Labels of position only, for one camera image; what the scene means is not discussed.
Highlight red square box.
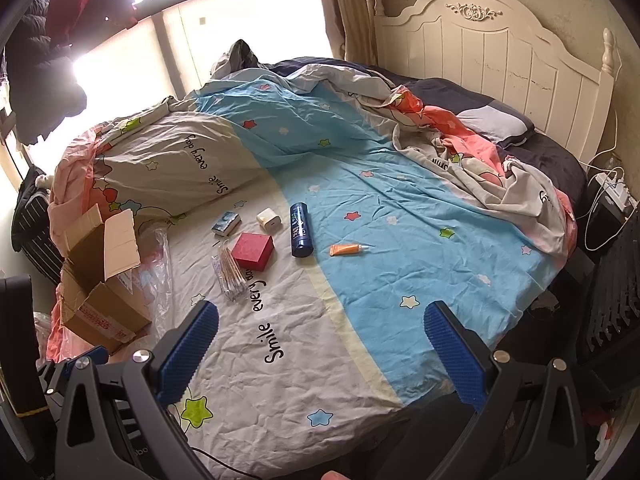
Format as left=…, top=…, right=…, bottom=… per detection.
left=233, top=232, right=275, bottom=271

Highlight white cable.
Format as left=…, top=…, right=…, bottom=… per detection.
left=581, top=135, right=623, bottom=252

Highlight black striped bag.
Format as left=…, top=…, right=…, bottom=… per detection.
left=11, top=165, right=66, bottom=286

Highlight cream wooden headboard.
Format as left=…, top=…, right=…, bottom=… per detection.
left=372, top=0, right=618, bottom=166

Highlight dark hanging jacket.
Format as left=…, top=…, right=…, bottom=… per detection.
left=4, top=0, right=89, bottom=146

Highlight black radiator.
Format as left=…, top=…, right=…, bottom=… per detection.
left=575, top=210, right=640, bottom=378

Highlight grey crumpled clothing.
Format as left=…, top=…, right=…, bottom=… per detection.
left=209, top=38, right=275, bottom=82

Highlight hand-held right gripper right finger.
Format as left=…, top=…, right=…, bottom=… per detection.
left=423, top=301, right=587, bottom=480

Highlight blue spray bottle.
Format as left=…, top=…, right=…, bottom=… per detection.
left=290, top=202, right=314, bottom=259

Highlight orange tube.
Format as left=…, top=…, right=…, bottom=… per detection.
left=328, top=242, right=373, bottom=258

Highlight brown cardboard box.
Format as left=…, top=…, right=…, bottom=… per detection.
left=60, top=204, right=153, bottom=356

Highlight beige curtain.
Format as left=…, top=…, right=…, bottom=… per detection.
left=320, top=0, right=382, bottom=68

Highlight thin black cable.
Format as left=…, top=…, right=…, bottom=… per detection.
left=189, top=447, right=263, bottom=480

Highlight star printed quilt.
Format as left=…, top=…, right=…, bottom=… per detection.
left=47, top=62, right=578, bottom=480

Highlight white power strip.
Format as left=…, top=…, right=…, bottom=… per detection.
left=604, top=169, right=639, bottom=212

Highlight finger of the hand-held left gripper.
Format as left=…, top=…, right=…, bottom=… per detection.
left=36, top=345, right=109, bottom=411

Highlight clear bag of cotton swabs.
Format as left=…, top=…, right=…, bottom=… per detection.
left=211, top=240, right=248, bottom=302

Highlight blue white tissue pack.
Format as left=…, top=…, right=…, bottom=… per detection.
left=211, top=211, right=242, bottom=237

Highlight grey and navy pillow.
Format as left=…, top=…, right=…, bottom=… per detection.
left=452, top=104, right=537, bottom=152

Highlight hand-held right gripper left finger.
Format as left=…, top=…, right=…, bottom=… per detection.
left=54, top=301, right=220, bottom=480

